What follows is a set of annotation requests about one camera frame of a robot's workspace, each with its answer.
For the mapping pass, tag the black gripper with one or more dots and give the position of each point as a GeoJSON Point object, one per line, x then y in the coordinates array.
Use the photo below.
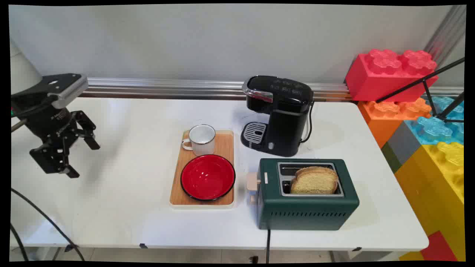
{"type": "Point", "coordinates": [48, 120]}

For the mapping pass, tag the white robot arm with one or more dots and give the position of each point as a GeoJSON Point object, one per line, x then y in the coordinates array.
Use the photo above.
{"type": "Point", "coordinates": [22, 72]}

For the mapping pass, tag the white enamel mug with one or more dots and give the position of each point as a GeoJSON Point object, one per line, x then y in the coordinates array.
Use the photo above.
{"type": "Point", "coordinates": [202, 141]}

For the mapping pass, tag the red bowl with black rim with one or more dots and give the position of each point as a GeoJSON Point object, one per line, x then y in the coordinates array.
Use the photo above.
{"type": "Point", "coordinates": [207, 177]}

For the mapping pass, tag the wooden tray with white rim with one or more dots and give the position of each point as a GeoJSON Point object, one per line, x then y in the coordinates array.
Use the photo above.
{"type": "Point", "coordinates": [226, 148]}

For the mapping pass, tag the beige toaster lever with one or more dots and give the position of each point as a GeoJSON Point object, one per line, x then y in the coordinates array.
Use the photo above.
{"type": "Point", "coordinates": [254, 181]}

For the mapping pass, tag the black coffee machine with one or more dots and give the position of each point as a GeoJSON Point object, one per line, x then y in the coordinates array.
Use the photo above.
{"type": "Point", "coordinates": [285, 115]}

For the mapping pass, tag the green toaster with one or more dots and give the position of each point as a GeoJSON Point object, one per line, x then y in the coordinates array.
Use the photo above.
{"type": "Point", "coordinates": [308, 207]}

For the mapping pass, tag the bread slice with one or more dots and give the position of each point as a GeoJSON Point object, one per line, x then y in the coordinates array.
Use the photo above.
{"type": "Point", "coordinates": [315, 181]}

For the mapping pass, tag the big orange toy brick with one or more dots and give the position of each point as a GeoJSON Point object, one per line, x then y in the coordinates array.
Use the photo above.
{"type": "Point", "coordinates": [386, 118]}

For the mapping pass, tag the dark green toy brick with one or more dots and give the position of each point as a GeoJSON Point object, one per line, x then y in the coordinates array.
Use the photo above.
{"type": "Point", "coordinates": [390, 157]}

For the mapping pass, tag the big red toy brick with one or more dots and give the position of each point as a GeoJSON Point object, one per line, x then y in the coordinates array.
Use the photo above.
{"type": "Point", "coordinates": [386, 78]}

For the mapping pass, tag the big grey toy brick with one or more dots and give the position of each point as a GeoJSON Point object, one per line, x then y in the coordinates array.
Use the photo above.
{"type": "Point", "coordinates": [402, 144]}

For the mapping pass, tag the black tripod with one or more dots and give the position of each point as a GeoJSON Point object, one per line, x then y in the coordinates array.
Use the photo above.
{"type": "Point", "coordinates": [426, 87]}

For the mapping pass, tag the big yellow toy brick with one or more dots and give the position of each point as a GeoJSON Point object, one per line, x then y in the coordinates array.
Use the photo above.
{"type": "Point", "coordinates": [434, 185]}

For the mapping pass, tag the big blue toy brick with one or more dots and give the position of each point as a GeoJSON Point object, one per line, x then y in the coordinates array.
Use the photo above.
{"type": "Point", "coordinates": [438, 128]}

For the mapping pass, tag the small red toy brick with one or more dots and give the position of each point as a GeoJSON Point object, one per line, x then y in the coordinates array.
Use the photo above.
{"type": "Point", "coordinates": [439, 248]}

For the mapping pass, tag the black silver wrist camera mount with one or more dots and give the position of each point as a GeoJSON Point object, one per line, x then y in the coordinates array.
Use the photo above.
{"type": "Point", "coordinates": [61, 89]}

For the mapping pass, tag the aluminium wall rail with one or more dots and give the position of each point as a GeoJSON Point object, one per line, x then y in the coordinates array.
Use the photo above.
{"type": "Point", "coordinates": [167, 87]}

